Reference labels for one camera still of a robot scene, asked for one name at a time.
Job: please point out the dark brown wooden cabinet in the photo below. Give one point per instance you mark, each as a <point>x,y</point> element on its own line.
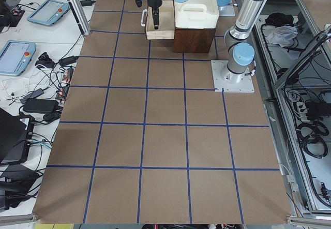
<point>193,40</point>

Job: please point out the white plastic tray bin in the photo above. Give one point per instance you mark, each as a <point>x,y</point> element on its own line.
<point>196,14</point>

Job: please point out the blue teach pendant far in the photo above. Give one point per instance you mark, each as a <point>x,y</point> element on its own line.
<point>49,12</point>

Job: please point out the blue teach pendant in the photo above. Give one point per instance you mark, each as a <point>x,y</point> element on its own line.
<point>49,12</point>
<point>15,56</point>

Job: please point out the crumpled white cloth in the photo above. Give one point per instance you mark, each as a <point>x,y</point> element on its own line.
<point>282,36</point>

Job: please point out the blue teach pendant near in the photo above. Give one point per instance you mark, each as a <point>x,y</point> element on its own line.
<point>15,56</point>

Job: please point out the black power adapter brick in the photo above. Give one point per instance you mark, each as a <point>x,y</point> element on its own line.
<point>40,106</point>

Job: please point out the black laptop computer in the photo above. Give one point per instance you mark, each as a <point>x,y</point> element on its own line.
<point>16,132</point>

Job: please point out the open wooden drawer white handle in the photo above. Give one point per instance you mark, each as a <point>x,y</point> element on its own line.
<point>166,26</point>

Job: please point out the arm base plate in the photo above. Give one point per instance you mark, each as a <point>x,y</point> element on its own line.
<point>226,10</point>
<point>226,81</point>

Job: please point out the aluminium frame post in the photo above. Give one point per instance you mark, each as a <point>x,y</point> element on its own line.
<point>79,16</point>

